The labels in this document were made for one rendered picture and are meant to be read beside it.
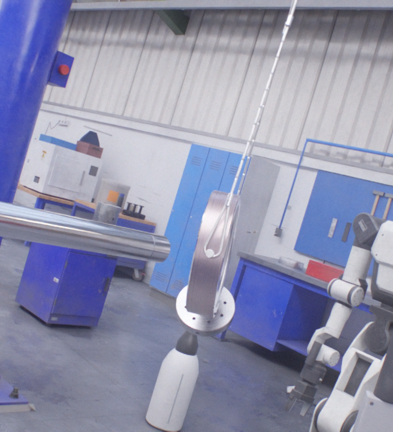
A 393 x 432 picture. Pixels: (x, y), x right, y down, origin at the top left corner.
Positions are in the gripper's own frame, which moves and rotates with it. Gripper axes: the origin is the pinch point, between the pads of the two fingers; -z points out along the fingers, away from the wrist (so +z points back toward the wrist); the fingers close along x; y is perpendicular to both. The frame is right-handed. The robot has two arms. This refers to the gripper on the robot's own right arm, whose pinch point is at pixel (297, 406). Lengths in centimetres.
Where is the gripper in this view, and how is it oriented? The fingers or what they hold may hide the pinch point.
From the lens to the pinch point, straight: 252.5
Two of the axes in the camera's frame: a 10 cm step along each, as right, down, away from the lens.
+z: 4.3, -9.0, 0.9
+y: 6.1, 2.2, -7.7
